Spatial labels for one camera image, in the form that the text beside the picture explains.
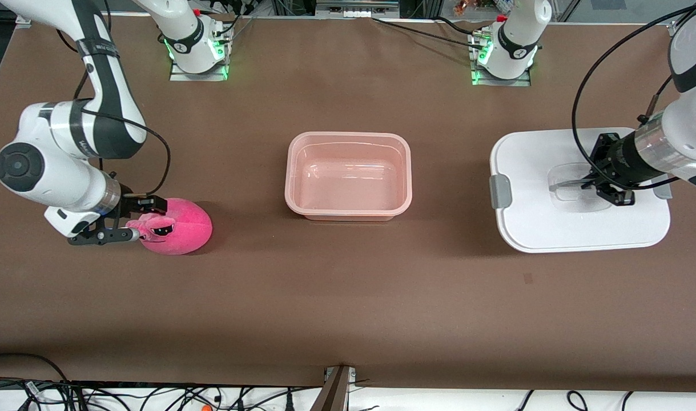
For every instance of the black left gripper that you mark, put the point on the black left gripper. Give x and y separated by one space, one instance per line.
617 158

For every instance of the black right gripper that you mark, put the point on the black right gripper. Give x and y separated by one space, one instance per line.
132 204

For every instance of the grey lid clip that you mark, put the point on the grey lid clip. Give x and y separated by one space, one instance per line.
663 191
501 191

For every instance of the pink plush toy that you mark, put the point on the pink plush toy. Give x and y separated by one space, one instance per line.
188 228

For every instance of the white plastic box lid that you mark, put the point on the white plastic box lid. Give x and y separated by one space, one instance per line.
553 228

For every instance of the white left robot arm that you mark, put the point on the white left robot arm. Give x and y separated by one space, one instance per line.
690 125

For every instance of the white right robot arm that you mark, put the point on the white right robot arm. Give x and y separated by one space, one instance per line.
56 171

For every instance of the pink plastic storage box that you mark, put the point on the pink plastic storage box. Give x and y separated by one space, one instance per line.
348 182

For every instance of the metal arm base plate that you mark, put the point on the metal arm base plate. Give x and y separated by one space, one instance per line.
199 76
502 82

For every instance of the aluminium frame corner bracket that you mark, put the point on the aluminium frame corner bracket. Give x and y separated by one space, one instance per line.
25 18
682 25

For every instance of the aluminium frame post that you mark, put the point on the aluminium frame post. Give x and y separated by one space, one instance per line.
333 391

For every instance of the metal bracket at table edge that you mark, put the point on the metal bracket at table edge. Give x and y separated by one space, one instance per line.
356 8

